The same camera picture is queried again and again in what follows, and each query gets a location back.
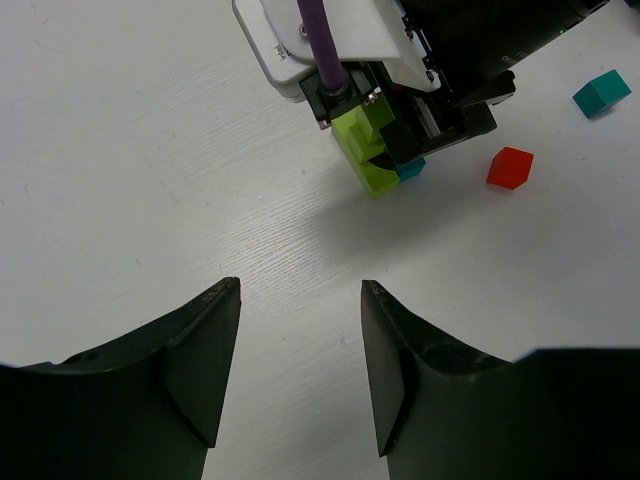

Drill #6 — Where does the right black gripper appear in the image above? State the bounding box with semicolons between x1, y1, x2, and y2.
379;1;515;164

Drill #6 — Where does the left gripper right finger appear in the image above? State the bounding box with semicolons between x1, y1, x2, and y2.
361;280;639;479

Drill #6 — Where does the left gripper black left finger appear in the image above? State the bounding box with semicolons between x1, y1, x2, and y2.
1;277;241;479

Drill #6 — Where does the green cube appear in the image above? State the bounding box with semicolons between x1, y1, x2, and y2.
356;95;395;143

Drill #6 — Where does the red cube front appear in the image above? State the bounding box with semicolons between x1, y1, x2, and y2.
486;147;534;190

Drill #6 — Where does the teal cube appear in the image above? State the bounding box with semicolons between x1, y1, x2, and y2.
573;70;632;120

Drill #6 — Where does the teal arch block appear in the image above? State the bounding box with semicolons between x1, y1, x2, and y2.
395;158;426;183

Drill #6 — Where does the green arch block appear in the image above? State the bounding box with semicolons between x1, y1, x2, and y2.
331;106;399;199

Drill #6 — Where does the green rectangular block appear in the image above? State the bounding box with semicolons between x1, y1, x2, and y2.
346;124;385;164

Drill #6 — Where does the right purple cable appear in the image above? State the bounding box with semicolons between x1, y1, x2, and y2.
295;0;347;94

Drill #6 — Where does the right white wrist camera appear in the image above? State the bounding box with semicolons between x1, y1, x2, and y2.
232;1;440;129

